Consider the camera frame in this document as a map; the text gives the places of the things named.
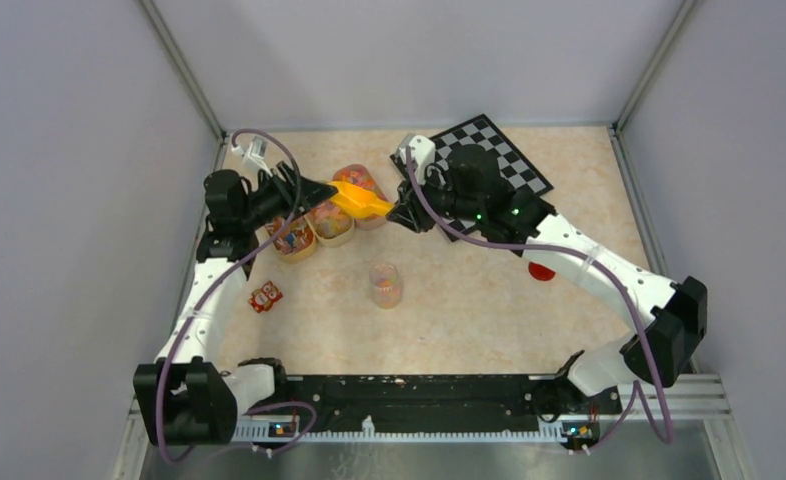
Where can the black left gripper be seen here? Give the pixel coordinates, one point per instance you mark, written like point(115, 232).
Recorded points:
point(313, 193)

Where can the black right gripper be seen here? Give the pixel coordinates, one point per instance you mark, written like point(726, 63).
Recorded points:
point(410, 208)

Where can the yellow plastic scoop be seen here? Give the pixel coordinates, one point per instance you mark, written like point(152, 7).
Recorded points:
point(358, 202)

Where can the clear glass jar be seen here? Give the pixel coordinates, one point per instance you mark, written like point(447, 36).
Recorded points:
point(386, 285)

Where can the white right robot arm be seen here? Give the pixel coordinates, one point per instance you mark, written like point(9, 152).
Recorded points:
point(667, 318)

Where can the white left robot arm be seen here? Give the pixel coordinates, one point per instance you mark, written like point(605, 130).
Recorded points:
point(183, 398)

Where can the pink tray with candies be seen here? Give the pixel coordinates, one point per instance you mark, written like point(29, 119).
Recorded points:
point(359, 175)

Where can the cream tray with gummies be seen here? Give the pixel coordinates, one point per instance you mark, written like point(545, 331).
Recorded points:
point(331, 225)

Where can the yellow tray with lollipops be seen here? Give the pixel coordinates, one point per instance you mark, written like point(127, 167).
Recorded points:
point(295, 243)

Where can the black white chessboard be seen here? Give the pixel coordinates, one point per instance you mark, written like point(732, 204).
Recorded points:
point(499, 156)

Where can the red owl toy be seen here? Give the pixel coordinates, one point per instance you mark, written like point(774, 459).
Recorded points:
point(265, 297)

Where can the red jar lid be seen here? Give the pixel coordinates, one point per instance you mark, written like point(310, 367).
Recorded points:
point(540, 272)

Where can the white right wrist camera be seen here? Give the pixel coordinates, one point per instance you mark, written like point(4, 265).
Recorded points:
point(418, 149)

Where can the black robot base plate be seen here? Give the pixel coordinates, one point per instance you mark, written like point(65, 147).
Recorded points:
point(436, 404)

